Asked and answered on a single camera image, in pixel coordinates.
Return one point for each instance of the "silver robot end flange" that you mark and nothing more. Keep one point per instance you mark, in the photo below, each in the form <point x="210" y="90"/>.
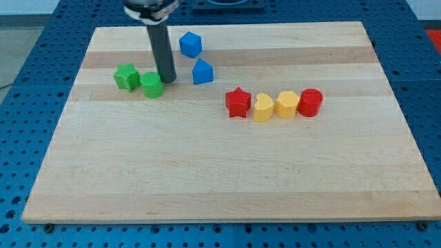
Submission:
<point x="150" y="10"/>

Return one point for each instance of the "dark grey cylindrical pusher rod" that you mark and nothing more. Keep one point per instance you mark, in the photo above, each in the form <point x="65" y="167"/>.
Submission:
<point x="162" y="51"/>

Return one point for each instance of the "green cylinder block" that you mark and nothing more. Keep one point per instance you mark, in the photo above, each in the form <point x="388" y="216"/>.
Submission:
<point x="151" y="84"/>

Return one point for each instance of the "green star block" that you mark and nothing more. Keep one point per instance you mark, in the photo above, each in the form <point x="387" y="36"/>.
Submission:
<point x="127" y="77"/>

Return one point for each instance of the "red star block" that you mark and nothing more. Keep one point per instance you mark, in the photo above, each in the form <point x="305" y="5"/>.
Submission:
<point x="238" y="102"/>

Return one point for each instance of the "blue cube block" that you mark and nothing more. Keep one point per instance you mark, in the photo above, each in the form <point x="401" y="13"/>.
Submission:
<point x="190" y="45"/>

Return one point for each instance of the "blue pentagon house block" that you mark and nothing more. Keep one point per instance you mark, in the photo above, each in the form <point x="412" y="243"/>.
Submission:
<point x="202" y="72"/>

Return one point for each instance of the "yellow heart block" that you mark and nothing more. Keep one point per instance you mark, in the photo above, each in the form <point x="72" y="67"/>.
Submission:
<point x="263" y="108"/>

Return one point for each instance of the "light wooden board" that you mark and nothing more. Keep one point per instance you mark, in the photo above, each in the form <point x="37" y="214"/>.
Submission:
<point x="119" y="157"/>

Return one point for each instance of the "yellow hexagon block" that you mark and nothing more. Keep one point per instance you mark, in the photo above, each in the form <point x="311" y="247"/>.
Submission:
<point x="286" y="104"/>

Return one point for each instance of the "red cylinder block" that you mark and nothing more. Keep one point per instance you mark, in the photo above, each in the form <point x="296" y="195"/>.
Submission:
<point x="310" y="102"/>

